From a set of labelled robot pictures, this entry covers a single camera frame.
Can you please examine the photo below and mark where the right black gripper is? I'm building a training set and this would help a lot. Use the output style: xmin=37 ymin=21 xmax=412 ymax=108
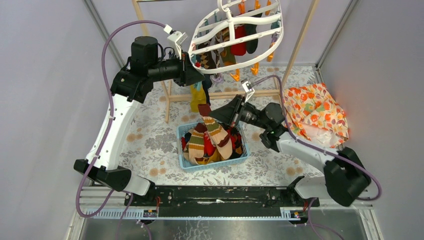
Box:
xmin=208 ymin=94 xmax=269 ymax=130

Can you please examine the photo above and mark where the striped beige brown sock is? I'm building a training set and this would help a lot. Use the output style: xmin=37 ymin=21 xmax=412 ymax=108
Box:
xmin=197 ymin=103 xmax=233 ymax=160

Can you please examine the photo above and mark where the white round clip hanger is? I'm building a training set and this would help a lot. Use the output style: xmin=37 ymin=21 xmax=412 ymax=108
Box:
xmin=188 ymin=0 xmax=285 ymax=74

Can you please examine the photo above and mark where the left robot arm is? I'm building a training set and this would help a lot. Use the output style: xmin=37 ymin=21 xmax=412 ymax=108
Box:
xmin=73 ymin=32 xmax=204 ymax=206

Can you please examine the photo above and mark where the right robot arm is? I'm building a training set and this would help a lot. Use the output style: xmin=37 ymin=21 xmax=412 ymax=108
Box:
xmin=207 ymin=94 xmax=372 ymax=207

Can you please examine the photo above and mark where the pile of socks in basket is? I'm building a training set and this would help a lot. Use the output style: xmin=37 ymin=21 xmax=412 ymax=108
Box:
xmin=179 ymin=123 xmax=246 ymax=166

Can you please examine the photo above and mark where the argyle dark hanging sock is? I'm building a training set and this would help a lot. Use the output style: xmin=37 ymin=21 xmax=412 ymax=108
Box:
xmin=199 ymin=51 xmax=217 ymax=70

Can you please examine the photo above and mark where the red hanging sock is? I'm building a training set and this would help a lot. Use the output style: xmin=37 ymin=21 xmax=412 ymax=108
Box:
xmin=230 ymin=24 xmax=248 ymax=57

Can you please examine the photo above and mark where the blue plastic basket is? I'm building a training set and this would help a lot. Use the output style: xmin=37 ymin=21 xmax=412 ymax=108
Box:
xmin=176 ymin=122 xmax=250 ymax=173

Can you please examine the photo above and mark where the dark green hanging sock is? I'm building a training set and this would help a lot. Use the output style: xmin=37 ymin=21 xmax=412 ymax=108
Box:
xmin=245 ymin=23 xmax=260 ymax=55

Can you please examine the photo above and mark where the floral orange cloth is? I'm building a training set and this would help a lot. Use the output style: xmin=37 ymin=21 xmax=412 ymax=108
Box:
xmin=283 ymin=83 xmax=349 ymax=148

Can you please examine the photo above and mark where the floral table mat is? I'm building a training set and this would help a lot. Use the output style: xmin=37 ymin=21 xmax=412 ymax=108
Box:
xmin=119 ymin=81 xmax=321 ymax=186

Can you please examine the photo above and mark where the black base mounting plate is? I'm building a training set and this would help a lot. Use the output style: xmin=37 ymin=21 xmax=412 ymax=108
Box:
xmin=124 ymin=185 xmax=320 ymax=218

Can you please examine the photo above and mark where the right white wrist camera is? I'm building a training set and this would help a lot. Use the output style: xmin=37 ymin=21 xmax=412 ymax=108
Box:
xmin=241 ymin=79 xmax=255 ymax=103

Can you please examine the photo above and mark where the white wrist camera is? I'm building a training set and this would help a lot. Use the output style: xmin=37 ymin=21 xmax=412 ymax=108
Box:
xmin=241 ymin=79 xmax=255 ymax=103
xmin=163 ymin=24 xmax=188 ymax=60

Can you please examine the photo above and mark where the wooden drying rack frame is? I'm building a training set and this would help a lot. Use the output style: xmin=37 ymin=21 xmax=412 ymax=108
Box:
xmin=132 ymin=0 xmax=320 ymax=123

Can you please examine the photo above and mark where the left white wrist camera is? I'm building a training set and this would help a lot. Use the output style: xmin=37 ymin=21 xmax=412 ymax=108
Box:
xmin=163 ymin=24 xmax=188 ymax=60

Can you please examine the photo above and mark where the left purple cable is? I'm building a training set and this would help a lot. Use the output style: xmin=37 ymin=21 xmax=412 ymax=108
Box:
xmin=74 ymin=20 xmax=170 ymax=240

